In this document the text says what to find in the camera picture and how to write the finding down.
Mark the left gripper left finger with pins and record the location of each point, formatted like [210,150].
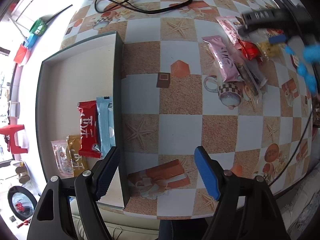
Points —
[53,219]

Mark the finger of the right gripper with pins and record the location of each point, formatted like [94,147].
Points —
[277,39]

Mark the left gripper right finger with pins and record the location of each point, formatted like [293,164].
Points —
[246,207]

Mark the red foil candy packet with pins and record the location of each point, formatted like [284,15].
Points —
[249,49]

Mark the pink cranberry crisp packet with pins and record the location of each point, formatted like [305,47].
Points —
[230,25]

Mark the long pink snack bar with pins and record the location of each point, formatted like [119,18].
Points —
[227,67]

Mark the yellow biscuit packet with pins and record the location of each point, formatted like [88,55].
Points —
[269,50]

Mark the blue gloved right hand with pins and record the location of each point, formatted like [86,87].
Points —
[303,71]

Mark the gold snack packet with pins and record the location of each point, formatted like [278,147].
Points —
[79,163]

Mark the red snack bar wrapper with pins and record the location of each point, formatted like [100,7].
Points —
[89,134]

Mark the small pink snack packet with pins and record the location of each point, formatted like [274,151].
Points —
[62,158]

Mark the clear wrapped dark stick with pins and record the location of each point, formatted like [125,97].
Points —
[254,79]

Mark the round black framed mirror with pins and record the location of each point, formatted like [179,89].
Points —
[22,202]

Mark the light blue snack bar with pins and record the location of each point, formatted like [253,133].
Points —
[105,124]

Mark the red plastic stool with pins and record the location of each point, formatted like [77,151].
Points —
[11,131]

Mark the white cardboard box tray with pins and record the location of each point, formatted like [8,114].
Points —
[82,72]

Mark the red plastic dustpan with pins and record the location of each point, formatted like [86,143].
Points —
[22,55]

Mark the blue plastic dustpan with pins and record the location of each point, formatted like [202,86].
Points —
[31,40]

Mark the green plastic dustpan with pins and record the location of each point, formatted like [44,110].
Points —
[40,26]

